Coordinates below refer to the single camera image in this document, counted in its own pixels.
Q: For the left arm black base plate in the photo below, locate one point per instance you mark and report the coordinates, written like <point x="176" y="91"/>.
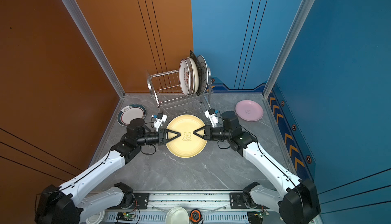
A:
<point x="140" y="202"/>

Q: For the yellow round plate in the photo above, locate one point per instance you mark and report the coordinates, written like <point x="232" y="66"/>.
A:
<point x="187" y="145"/>

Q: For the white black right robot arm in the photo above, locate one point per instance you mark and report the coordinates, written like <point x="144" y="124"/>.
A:
<point x="296" y="200"/>

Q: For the cream beige round plate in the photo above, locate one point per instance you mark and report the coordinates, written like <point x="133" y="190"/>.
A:
<point x="195" y="76"/>

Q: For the white round lid with label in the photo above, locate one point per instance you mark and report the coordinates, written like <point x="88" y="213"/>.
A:
<point x="96" y="219"/>

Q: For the white plate orange sunburst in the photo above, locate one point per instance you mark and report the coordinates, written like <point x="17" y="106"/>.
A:
<point x="191" y="71"/>

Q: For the white round bowl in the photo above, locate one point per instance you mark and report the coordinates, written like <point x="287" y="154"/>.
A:
<point x="177" y="215"/>

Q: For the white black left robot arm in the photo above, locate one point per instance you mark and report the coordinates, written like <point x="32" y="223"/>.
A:
<point x="69" y="203"/>

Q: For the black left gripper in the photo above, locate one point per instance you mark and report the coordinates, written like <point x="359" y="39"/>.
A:
<point x="164" y="136"/>

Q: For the orange black tape measure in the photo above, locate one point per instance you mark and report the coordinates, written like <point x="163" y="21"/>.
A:
<point x="196" y="217"/>

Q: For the black square floral plate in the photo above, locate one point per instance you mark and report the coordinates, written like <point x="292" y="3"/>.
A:
<point x="198" y="64"/>

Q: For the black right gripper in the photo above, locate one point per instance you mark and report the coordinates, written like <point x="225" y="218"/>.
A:
<point x="208" y="133"/>

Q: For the green circuit board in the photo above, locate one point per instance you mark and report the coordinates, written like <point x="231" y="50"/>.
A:
<point x="126" y="217"/>

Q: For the aluminium frame rail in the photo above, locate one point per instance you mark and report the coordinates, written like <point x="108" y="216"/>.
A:
<point x="213" y="204"/>

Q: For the silver wire dish rack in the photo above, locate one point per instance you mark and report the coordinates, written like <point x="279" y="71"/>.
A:
<point x="167" y="95"/>

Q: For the white plate red characters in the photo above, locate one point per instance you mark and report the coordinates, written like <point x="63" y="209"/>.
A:
<point x="184" y="77"/>

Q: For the small circuit board with wires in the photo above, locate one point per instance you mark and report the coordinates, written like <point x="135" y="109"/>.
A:
<point x="257" y="217"/>

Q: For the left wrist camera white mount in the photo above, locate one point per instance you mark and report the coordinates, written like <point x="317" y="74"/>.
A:
<point x="159" y="119"/>

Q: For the white plate green maroon rim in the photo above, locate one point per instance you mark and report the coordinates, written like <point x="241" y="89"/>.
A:
<point x="130" y="112"/>

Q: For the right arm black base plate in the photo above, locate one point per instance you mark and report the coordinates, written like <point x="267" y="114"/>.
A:
<point x="241" y="200"/>

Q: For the pink round plate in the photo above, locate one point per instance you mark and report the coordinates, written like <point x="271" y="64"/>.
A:
<point x="249" y="110"/>

